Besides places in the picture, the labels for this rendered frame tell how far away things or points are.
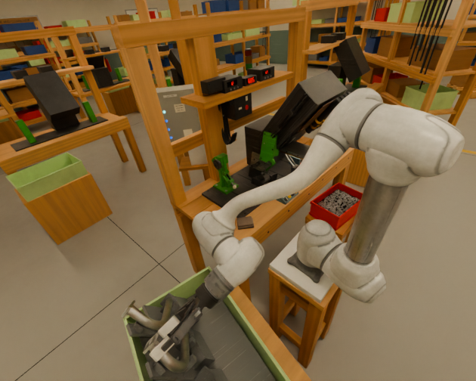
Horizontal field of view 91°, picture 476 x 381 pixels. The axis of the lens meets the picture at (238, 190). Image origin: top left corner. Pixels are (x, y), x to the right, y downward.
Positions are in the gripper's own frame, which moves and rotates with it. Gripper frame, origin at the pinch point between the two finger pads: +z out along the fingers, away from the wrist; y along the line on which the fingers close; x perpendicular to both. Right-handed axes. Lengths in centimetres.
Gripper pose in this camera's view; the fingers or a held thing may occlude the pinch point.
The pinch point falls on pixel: (161, 341)
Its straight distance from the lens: 86.2
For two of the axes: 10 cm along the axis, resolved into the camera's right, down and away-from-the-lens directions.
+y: 1.6, -1.1, -9.8
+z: -7.2, 6.6, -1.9
